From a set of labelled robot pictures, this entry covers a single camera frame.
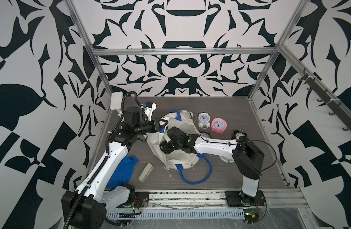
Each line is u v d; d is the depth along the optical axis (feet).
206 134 3.16
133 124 1.83
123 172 2.70
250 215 2.34
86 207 1.21
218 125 3.32
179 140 2.16
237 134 3.09
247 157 1.58
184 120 2.44
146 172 2.61
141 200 2.43
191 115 3.41
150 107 2.17
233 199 2.43
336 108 1.80
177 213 2.13
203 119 3.39
